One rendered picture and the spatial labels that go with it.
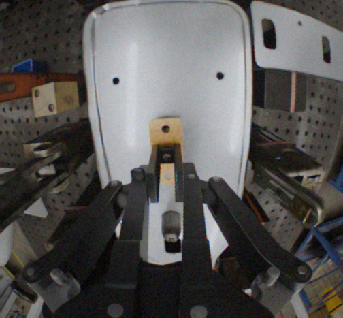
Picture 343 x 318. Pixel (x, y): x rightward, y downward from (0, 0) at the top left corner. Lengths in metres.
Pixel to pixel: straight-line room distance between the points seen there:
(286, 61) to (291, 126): 0.43
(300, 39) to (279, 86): 0.09
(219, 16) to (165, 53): 0.09
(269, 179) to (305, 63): 0.18
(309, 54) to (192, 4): 0.19
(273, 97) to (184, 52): 0.15
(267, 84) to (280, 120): 0.38
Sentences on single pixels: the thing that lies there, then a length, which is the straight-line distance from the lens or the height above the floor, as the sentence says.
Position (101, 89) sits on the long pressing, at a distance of 0.24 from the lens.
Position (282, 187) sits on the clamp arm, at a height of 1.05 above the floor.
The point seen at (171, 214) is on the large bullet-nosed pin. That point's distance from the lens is 0.28.
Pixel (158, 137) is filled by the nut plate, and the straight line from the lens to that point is 0.20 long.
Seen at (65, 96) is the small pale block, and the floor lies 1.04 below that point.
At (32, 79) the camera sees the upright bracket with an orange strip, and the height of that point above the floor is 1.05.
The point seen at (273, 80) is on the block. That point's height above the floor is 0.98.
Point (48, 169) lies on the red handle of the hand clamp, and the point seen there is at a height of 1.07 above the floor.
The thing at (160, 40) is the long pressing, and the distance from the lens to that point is 0.23.
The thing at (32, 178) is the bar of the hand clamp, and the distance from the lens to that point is 0.21.
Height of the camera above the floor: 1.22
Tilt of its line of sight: 70 degrees down
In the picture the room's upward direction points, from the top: 179 degrees counter-clockwise
